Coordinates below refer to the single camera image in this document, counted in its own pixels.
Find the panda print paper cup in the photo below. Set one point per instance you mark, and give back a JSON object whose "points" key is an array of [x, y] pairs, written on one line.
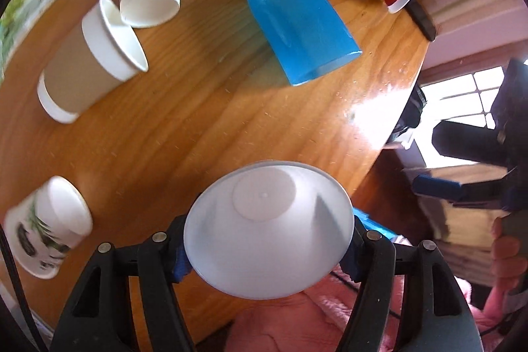
{"points": [[43, 228]]}

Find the person right hand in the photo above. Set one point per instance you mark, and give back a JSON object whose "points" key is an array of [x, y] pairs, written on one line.
{"points": [[508, 266]]}

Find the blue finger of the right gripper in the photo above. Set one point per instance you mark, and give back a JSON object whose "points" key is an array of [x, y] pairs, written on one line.
{"points": [[427, 186]]}

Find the white plastic cup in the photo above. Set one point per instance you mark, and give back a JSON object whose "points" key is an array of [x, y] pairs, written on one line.
{"points": [[268, 230]]}

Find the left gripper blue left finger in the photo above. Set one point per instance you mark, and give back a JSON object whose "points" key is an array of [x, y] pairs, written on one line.
{"points": [[181, 265]]}

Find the pink clothing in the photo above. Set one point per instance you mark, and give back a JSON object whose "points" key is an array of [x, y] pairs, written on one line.
{"points": [[315, 319]]}

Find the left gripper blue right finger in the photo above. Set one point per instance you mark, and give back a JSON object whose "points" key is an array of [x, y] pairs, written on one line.
{"points": [[351, 263]]}

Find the blue plastic cup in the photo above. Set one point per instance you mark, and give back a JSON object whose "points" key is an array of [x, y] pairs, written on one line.
{"points": [[308, 37]]}

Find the brown sleeve paper cup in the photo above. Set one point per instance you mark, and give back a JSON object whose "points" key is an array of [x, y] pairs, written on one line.
{"points": [[97, 56]]}

